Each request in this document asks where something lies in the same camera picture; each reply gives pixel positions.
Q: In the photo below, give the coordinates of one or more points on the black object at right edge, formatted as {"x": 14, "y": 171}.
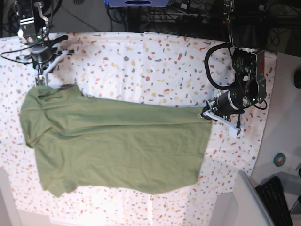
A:
{"x": 297, "y": 78}

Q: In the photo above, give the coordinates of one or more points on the blue box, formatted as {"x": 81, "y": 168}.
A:
{"x": 136, "y": 3}

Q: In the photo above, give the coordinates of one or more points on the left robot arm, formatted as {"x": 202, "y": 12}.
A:
{"x": 247, "y": 30}

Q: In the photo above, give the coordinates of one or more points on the grey plastic bin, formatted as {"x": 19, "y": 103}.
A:
{"x": 240, "y": 207}

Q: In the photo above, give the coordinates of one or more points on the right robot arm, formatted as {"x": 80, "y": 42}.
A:
{"x": 35, "y": 19}

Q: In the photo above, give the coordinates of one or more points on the green t-shirt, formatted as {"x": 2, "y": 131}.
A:
{"x": 84, "y": 141}

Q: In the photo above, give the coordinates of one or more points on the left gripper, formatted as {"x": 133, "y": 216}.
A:
{"x": 228, "y": 103}

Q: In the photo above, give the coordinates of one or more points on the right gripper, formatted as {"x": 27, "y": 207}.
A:
{"x": 42, "y": 56}

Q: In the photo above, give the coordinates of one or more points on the black keyboard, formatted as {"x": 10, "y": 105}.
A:
{"x": 272, "y": 196}

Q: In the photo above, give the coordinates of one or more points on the green tape roll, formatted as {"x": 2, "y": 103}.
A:
{"x": 279, "y": 159}

